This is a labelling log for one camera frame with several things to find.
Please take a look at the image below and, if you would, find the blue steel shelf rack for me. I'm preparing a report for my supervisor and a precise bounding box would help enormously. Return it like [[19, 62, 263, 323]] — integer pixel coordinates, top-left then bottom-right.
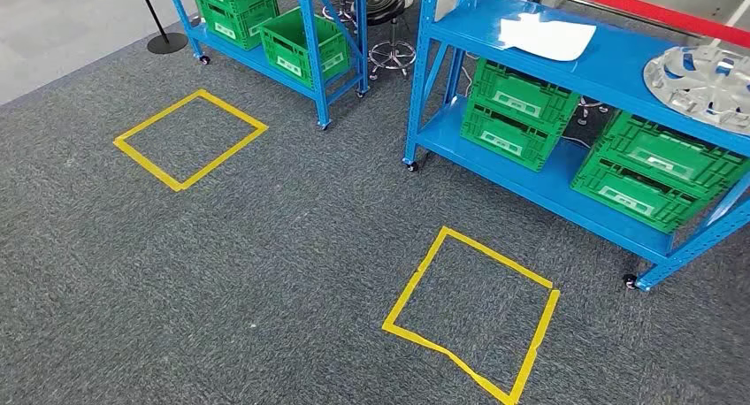
[[402, 0, 750, 292], [163, 0, 371, 131]]

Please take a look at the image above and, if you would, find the black round swivel stool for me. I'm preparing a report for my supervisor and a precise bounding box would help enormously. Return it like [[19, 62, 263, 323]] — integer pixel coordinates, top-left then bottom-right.
[[320, 0, 360, 26], [577, 96, 610, 126], [363, 0, 417, 80]]

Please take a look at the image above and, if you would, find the white plastic cover part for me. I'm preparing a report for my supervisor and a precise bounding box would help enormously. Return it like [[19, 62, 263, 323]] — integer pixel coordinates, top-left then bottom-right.
[[498, 12, 598, 63]]

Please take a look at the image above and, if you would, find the black stanchion post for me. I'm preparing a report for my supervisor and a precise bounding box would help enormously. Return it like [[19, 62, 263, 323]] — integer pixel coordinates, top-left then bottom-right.
[[135, 0, 188, 55]]

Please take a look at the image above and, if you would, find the silver plastic wheel hubcap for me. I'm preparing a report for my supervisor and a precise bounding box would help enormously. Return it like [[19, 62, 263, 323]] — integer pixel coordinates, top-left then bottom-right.
[[643, 44, 750, 137]]

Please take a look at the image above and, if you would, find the red barrier belt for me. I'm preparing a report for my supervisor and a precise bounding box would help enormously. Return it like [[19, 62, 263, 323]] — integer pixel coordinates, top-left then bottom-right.
[[550, 0, 750, 49]]

